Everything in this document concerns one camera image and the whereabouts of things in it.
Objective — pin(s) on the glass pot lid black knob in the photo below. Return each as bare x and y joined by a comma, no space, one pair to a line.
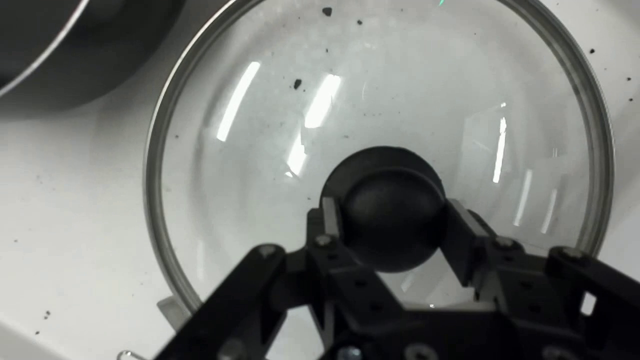
359,120

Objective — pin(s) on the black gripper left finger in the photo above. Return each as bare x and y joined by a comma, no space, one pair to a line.
351,308

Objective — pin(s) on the white plastic tray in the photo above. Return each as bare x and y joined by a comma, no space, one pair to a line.
76,272

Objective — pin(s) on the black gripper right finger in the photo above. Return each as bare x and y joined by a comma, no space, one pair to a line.
565,302

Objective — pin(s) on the black cooking pot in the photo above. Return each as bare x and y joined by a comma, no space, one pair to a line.
58,55

